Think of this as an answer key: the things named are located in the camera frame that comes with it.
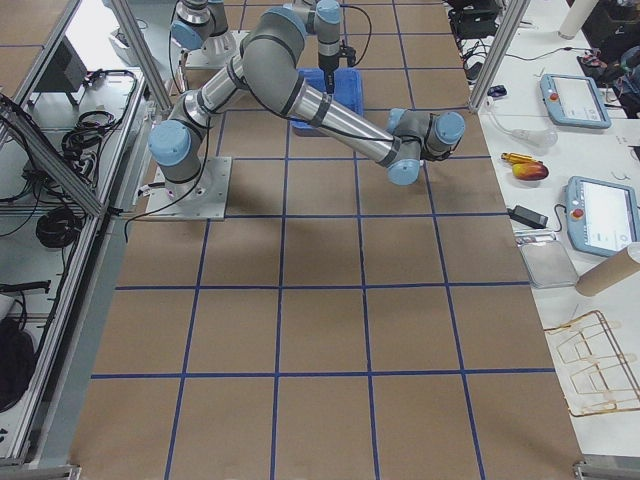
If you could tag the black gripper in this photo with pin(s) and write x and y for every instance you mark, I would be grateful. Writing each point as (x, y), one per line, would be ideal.
(328, 66)

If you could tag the brass cylinder tool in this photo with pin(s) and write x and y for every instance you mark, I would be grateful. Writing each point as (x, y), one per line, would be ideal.
(516, 158)

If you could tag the black power adapter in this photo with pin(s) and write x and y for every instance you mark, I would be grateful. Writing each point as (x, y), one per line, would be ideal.
(527, 217)

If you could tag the teach pendant far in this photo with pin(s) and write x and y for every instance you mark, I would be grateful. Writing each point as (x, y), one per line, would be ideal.
(574, 101)

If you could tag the teach pendant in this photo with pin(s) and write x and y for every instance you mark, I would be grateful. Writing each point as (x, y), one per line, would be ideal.
(602, 217)
(574, 101)

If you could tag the clear plastic container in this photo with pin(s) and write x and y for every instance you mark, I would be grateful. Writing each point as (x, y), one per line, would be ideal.
(548, 265)

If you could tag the teach pendant near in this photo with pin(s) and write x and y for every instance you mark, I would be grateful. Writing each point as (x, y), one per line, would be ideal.
(602, 217)

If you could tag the cardboard tube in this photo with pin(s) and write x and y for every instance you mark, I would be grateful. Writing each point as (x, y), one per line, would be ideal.
(609, 272)

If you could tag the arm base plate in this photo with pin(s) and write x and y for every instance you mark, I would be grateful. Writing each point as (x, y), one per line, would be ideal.
(202, 200)
(215, 52)

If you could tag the aluminium frame post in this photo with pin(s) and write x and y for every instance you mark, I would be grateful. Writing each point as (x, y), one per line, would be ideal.
(505, 33)

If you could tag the wire rack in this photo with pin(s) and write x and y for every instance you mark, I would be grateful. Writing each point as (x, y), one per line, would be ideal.
(597, 375)

